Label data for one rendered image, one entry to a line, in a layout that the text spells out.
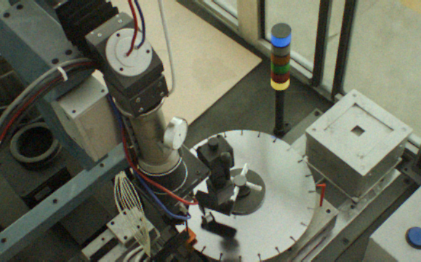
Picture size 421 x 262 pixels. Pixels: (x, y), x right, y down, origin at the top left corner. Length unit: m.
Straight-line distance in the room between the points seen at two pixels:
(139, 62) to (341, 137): 0.81
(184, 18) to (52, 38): 1.10
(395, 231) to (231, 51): 0.77
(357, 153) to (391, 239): 0.22
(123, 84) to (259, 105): 0.98
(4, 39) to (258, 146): 0.67
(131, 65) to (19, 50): 0.21
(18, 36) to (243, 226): 0.64
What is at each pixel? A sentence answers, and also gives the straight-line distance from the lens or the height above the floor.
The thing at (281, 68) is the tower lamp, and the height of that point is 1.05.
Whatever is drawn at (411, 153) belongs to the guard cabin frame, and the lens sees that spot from 1.59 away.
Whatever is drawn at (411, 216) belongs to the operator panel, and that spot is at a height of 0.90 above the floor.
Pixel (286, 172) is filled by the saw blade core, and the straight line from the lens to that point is 1.33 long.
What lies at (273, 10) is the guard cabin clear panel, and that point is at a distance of 1.66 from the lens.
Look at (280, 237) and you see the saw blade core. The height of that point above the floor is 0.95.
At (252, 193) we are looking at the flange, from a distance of 1.30.
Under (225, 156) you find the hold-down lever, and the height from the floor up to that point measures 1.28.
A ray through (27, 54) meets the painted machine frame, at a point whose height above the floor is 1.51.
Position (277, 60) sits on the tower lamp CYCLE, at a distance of 1.35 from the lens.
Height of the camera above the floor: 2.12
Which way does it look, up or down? 56 degrees down
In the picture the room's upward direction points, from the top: 9 degrees counter-clockwise
